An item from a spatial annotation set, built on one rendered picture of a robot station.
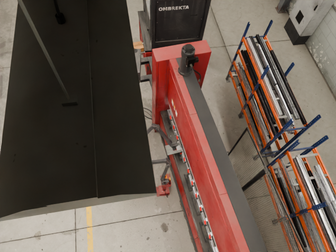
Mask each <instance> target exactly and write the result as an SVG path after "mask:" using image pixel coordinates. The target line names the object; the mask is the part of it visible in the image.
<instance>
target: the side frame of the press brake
mask: <svg viewBox="0 0 336 252"><path fill-rule="evenodd" d="M186 44H191V45H192V46H194V48H195V54H194V57H198V59H199V61H198V62H196V63H194V66H193V69H194V70H196V71H197V72H199V73H200V75H201V79H200V82H199V81H198V80H199V78H200V75H199V74H198V73H196V72H195V71H194V73H195V76H196V78H197V81H198V83H199V86H200V88H202V85H203V81H204V78H205V74H206V71H207V67H208V64H209V60H210V56H211V53H212V51H211V49H210V47H209V45H208V42H207V40H200V41H195V42H189V43H183V44H177V45H172V46H166V47H160V48H154V49H152V123H153V124H157V125H159V126H160V118H161V111H165V110H169V109H170V106H169V103H168V100H167V95H168V84H169V73H170V67H169V60H171V59H176V58H181V57H182V55H181V51H182V47H183V46H184V45H186Z"/></svg>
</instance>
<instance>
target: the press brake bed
mask: <svg viewBox="0 0 336 252"><path fill-rule="evenodd" d="M160 128H161V129H162V131H163V132H164V133H165V134H166V136H167V137H168V135H167V132H166V129H165V126H164V122H163V119H162V116H161V115H160ZM161 138H162V142H163V145H164V149H165V152H166V155H167V151H166V148H165V146H167V145H168V143H167V142H166V140H165V139H164V138H163V137H162V135H161ZM167 158H168V159H169V160H170V161H171V163H170V169H171V172H172V175H173V179H174V182H175V185H176V189H177V192H178V195H179V199H180V202H181V205H182V209H183V212H184V215H185V219H186V222H187V225H188V229H189V232H190V235H191V239H192V242H193V245H194V249H195V252H204V251H203V248H202V244H201V241H200V238H199V235H198V231H197V228H196V225H195V222H194V219H193V215H192V212H191V209H190V206H189V203H188V199H187V196H186V193H185V190H184V187H183V183H182V180H181V177H180V174H179V171H178V167H177V164H176V161H175V158H174V154H170V155H167ZM186 208H188V211H189V214H190V217H189V216H188V213H187V210H186Z"/></svg>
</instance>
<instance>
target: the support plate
mask: <svg viewBox="0 0 336 252"><path fill-rule="evenodd" d="M165 149H166V153H167V155H172V154H176V153H180V152H181V151H182V150H174V151H173V148H172V147H170V145H165Z"/></svg>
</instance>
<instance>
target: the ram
mask: <svg viewBox="0 0 336 252"><path fill-rule="evenodd" d="M167 100H168V103H169V106H170V109H171V112H172V115H173V118H174V121H175V124H176V127H177V130H178V133H179V136H180V139H181V142H182V145H183V148H184V151H185V154H186V157H187V160H188V163H189V166H190V169H191V172H192V175H193V178H194V181H195V184H196V187H197V190H198V193H199V196H200V199H201V202H202V203H203V206H204V209H205V212H206V215H207V218H208V221H209V224H210V230H211V233H212V236H213V239H214V242H215V245H216V248H217V251H218V252H236V250H235V247H234V244H233V241H232V239H231V236H230V233H229V230H228V227H227V225H226V222H225V219H224V216H223V214H222V211H221V208H220V205H219V203H218V200H217V198H216V194H215V192H214V189H213V186H212V183H211V180H210V178H209V175H208V172H207V169H206V167H205V164H204V161H203V158H202V156H201V153H200V150H199V147H198V145H197V142H196V139H195V136H194V133H193V131H192V128H191V125H190V122H189V120H188V117H187V114H186V111H185V109H184V106H183V103H182V100H181V97H180V95H179V92H178V89H177V86H176V84H175V81H174V78H173V75H172V73H171V70H169V79H168V90H167ZM172 100H173V104H172ZM174 106H175V109H174ZM176 112H177V116H176Z"/></svg>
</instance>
